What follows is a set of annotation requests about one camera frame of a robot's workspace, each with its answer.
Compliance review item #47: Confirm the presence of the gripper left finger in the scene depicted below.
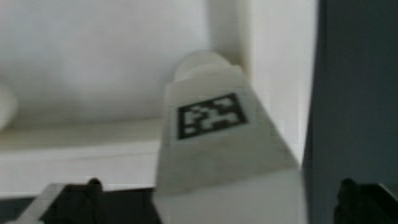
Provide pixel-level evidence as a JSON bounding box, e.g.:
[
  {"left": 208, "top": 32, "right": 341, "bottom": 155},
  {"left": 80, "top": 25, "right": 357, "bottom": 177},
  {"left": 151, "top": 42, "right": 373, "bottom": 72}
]
[{"left": 14, "top": 178, "right": 160, "bottom": 224}]

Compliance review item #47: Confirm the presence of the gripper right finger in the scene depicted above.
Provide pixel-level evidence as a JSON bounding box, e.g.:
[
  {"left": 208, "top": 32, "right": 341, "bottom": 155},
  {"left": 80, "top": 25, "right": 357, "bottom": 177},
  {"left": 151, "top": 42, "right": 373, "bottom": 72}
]
[{"left": 334, "top": 178, "right": 398, "bottom": 224}]

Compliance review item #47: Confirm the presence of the white table leg with tag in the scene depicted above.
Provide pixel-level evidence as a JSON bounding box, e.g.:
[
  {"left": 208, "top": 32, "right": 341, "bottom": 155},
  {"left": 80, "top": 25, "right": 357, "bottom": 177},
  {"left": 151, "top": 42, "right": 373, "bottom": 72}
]
[{"left": 153, "top": 51, "right": 308, "bottom": 224}]

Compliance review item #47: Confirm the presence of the white square tabletop part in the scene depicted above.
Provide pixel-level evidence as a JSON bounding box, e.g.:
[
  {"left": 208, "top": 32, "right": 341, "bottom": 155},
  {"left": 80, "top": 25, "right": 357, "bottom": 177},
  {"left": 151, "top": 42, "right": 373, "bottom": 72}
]
[{"left": 0, "top": 0, "right": 320, "bottom": 199}]

